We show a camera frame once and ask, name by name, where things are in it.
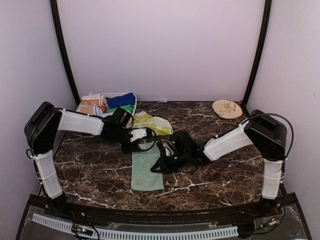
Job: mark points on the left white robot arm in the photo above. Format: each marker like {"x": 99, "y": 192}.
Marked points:
{"x": 49, "y": 121}

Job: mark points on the right black frame post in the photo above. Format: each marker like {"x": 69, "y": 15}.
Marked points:
{"x": 259, "y": 52}

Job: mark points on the orange patterned rolled towel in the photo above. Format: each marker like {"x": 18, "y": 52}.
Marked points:
{"x": 92, "y": 99}

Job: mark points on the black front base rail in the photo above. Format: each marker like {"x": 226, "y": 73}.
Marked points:
{"x": 223, "y": 215}

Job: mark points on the orange blue rolled towel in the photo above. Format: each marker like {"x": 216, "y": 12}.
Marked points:
{"x": 93, "y": 109}

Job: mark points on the cream bird-pattern plate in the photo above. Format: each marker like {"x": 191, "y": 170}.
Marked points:
{"x": 227, "y": 109}

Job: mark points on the white plastic basket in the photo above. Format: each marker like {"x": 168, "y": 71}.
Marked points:
{"x": 113, "y": 94}

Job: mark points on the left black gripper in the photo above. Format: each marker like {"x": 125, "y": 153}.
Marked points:
{"x": 131, "y": 147}

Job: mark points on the black frame post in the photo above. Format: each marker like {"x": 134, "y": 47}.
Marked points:
{"x": 259, "y": 52}
{"x": 63, "y": 50}

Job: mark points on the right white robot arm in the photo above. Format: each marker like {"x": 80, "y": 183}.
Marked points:
{"x": 260, "y": 129}

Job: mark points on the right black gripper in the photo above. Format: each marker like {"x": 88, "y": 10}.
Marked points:
{"x": 165, "y": 167}

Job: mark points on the green rolled towel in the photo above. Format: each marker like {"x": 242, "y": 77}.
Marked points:
{"x": 129, "y": 108}

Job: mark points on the white slotted cable duct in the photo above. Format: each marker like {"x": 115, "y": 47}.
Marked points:
{"x": 119, "y": 231}

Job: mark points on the left black frame post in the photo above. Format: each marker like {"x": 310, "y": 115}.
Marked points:
{"x": 63, "y": 50}

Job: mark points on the yellow-green patterned towel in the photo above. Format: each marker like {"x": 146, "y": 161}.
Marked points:
{"x": 161, "y": 126}

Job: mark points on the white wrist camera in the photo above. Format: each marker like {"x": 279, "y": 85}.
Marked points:
{"x": 165, "y": 148}
{"x": 137, "y": 134}

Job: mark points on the pink red rolled towel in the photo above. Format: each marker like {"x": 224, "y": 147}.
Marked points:
{"x": 103, "y": 104}

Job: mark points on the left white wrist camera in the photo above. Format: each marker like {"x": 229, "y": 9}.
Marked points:
{"x": 137, "y": 134}

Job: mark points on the sage green towel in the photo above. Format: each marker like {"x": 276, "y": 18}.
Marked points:
{"x": 142, "y": 179}

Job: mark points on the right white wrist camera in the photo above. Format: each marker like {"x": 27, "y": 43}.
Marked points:
{"x": 165, "y": 148}

